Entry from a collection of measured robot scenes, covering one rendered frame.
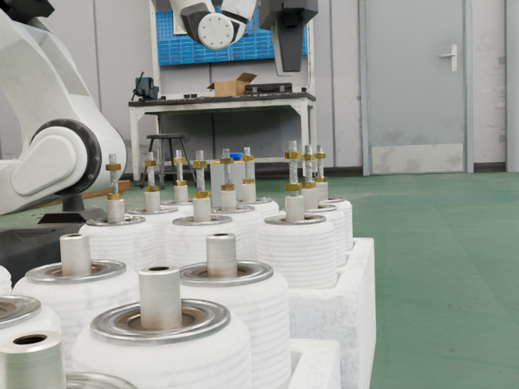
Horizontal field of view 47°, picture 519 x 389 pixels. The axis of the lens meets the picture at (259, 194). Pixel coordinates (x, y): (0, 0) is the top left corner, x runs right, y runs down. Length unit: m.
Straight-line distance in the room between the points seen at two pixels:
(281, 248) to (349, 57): 5.25
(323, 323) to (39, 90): 0.74
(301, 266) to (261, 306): 0.29
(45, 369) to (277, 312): 0.23
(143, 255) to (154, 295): 0.46
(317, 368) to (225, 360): 0.16
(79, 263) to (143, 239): 0.30
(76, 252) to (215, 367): 0.20
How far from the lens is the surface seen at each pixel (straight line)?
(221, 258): 0.44
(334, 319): 0.67
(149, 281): 0.33
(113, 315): 0.36
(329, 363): 0.47
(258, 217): 0.85
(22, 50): 1.21
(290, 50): 0.71
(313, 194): 0.84
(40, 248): 1.18
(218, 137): 6.07
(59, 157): 1.13
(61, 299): 0.45
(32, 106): 1.21
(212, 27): 1.37
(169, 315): 0.33
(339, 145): 5.86
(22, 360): 0.22
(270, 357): 0.43
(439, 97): 5.87
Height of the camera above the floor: 0.35
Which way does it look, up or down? 5 degrees down
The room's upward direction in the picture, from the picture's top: 2 degrees counter-clockwise
